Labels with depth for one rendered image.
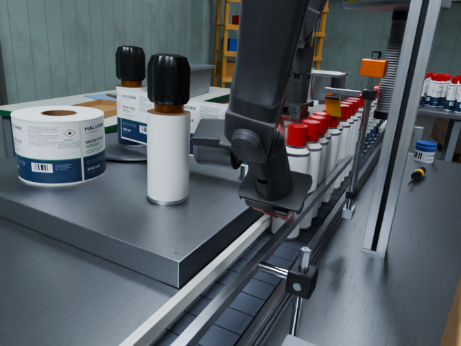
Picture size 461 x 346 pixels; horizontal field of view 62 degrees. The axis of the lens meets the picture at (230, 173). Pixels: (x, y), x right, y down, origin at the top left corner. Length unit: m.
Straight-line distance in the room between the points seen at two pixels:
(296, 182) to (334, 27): 9.95
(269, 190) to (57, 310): 0.35
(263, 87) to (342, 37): 10.08
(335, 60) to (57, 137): 9.80
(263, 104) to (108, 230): 0.42
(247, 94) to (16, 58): 3.65
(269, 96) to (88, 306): 0.41
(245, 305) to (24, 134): 0.62
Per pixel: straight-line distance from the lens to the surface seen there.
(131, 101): 1.13
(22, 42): 4.03
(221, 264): 0.56
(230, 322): 0.51
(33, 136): 0.92
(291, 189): 0.58
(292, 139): 0.64
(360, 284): 0.72
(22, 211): 0.87
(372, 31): 10.42
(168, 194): 0.80
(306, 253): 0.44
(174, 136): 0.76
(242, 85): 0.40
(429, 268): 0.83
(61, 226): 0.79
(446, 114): 2.73
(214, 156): 0.53
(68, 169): 0.93
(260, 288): 0.57
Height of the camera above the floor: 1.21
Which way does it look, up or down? 19 degrees down
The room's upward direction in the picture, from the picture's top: 4 degrees clockwise
